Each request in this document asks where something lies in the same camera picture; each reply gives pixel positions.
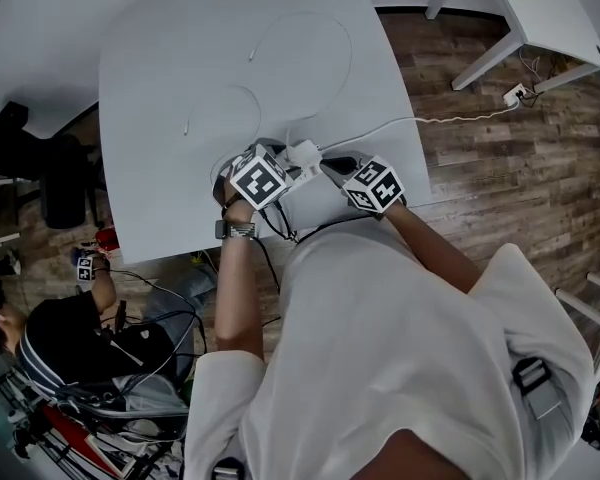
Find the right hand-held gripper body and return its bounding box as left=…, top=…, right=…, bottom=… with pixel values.
left=340, top=155, right=407, bottom=216

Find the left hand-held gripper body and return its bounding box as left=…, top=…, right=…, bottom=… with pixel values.
left=212, top=140, right=297, bottom=214

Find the white power strip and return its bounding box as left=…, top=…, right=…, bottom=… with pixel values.
left=279, top=160, right=327, bottom=187

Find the person's right forearm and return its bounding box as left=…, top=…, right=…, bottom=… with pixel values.
left=384, top=202, right=482, bottom=295

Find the person's left forearm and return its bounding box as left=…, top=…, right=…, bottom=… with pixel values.
left=213, top=236, right=272, bottom=365

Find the person's left hand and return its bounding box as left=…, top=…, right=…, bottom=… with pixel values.
left=222, top=182, right=258, bottom=224

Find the black watch with metal band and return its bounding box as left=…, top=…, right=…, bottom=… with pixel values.
left=214, top=219, right=258, bottom=240

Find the red fire extinguisher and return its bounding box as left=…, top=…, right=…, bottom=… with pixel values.
left=93, top=227, right=119, bottom=260

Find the white floor socket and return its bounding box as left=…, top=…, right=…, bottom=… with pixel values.
left=501, top=83, right=528, bottom=106

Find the person's white t-shirt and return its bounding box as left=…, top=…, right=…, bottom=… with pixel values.
left=182, top=217, right=597, bottom=480

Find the black office chair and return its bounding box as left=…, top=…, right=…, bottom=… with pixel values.
left=0, top=100, right=107, bottom=232

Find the white cabinet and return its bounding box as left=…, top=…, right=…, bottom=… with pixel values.
left=554, top=270, right=600, bottom=379

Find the white side table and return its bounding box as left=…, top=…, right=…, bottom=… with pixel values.
left=424, top=0, right=600, bottom=95

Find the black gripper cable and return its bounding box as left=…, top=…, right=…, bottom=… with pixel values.
left=294, top=217, right=377, bottom=245

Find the white power cable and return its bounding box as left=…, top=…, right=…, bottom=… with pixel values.
left=321, top=107, right=512, bottom=152

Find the grey strap buckle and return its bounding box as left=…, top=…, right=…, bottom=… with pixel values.
left=512, top=358, right=564, bottom=420

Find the red board with white frame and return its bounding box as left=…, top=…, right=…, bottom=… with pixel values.
left=39, top=402, right=137, bottom=477

